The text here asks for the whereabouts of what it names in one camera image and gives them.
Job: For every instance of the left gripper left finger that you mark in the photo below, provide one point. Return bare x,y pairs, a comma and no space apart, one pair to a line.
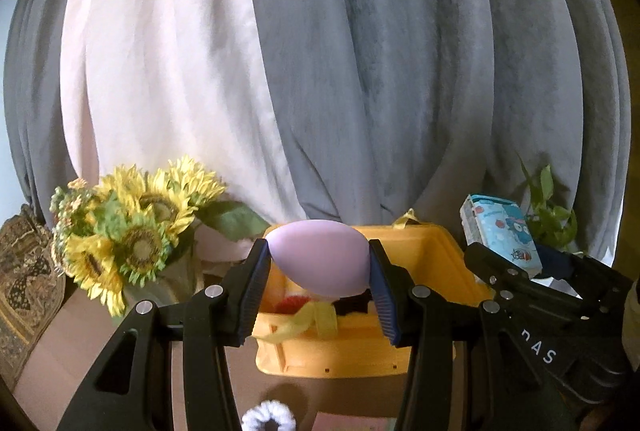
128,387

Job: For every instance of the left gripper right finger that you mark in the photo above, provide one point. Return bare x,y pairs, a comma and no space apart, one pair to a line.
417,317

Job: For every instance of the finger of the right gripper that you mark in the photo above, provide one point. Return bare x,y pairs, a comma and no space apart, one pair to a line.
587,276
500,275

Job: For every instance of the blue tissue pack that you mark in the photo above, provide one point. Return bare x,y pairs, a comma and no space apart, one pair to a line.
499,224

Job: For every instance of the white fluffy scrunchie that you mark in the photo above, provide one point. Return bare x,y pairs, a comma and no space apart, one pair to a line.
270,412

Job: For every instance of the Mickey Mouse plush toy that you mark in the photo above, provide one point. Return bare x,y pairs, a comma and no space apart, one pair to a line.
356,304

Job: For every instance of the colourful printed cloth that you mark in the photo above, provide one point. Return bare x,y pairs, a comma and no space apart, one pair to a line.
334,422

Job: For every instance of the pink egg-shaped sponge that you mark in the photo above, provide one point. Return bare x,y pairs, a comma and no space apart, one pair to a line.
327,258

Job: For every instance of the red pompom plush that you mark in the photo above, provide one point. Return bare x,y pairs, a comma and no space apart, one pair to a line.
291,304

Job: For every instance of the green potted plant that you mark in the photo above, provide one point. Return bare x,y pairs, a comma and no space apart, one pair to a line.
550,223

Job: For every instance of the grey-green ribbed vase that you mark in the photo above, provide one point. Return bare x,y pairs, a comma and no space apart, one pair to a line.
177,283

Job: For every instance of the patterned brown cloth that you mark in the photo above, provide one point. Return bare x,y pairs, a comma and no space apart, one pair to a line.
32,292

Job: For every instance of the sunflower bouquet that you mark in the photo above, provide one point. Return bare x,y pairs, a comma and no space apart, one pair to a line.
128,227

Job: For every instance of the orange plastic crate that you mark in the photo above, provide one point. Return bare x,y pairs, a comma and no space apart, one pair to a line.
316,343

